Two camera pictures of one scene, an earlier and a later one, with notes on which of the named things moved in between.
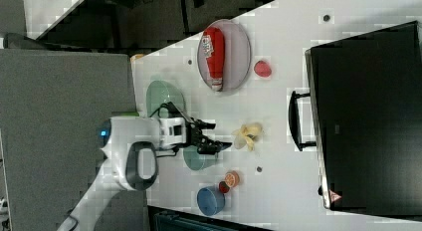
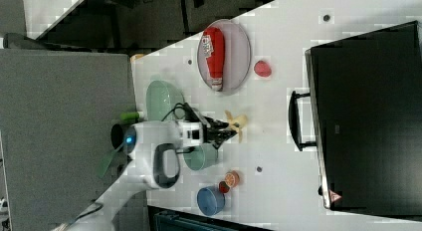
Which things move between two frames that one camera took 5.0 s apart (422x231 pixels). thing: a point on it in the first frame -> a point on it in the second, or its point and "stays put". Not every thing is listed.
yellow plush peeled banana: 250,131 -> 237,121
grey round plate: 237,54 stays put
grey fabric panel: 53,104 stays put
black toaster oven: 367,103 stays put
